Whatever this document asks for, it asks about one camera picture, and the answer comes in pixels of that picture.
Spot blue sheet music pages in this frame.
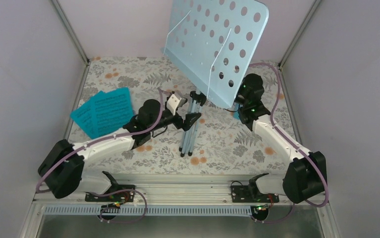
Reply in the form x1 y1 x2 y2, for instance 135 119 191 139
89 87 134 139

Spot light blue music stand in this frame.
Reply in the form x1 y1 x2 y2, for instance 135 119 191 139
162 0 270 158

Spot blue metronome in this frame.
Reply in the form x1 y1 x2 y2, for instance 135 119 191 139
233 104 241 120

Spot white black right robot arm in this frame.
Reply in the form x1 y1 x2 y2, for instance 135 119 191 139
235 73 328 204

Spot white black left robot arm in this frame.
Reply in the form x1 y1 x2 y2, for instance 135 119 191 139
36 99 202 201

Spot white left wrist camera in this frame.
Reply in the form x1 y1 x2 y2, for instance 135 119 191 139
165 91 188 116

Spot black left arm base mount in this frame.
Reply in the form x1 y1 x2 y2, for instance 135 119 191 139
85 184 136 203

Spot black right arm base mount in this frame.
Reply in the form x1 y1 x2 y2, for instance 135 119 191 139
230 184 280 203

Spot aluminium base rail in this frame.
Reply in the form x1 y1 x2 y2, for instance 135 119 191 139
19 173 341 238

